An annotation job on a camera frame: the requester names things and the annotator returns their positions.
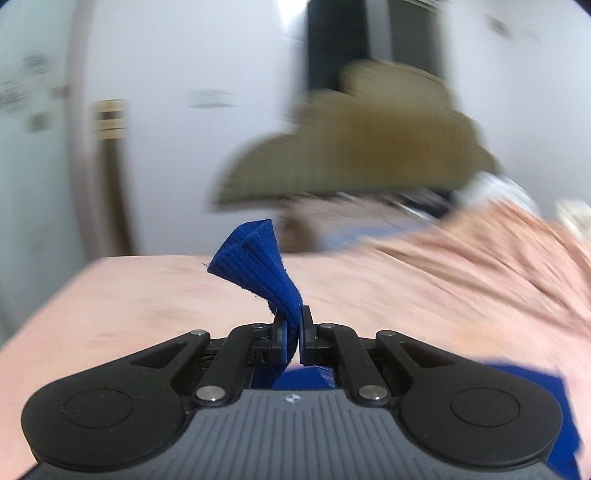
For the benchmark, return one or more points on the striped wooden post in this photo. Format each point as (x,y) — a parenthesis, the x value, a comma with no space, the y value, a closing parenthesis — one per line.
(113,152)

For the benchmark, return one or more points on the blue knit garment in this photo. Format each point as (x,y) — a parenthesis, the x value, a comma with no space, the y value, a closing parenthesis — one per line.
(254,263)

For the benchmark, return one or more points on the white patterned cloth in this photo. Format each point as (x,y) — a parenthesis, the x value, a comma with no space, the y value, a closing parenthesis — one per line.
(575,217)

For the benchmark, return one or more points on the olive green pillow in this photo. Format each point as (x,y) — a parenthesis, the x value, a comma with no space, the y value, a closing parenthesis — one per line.
(369,138)

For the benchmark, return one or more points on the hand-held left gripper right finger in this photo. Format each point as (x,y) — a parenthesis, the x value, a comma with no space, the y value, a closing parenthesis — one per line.
(305,339)

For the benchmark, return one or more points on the white grey cloth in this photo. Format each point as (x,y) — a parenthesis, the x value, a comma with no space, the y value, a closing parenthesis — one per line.
(505,189)

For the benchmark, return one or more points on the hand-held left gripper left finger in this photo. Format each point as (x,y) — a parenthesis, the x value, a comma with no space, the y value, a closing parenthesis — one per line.
(282,339)

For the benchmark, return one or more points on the peach crumpled blanket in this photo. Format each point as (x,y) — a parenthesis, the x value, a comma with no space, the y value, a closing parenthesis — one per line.
(485,263)

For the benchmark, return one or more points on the pink floral bed sheet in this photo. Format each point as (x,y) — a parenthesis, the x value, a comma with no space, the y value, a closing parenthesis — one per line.
(152,300)

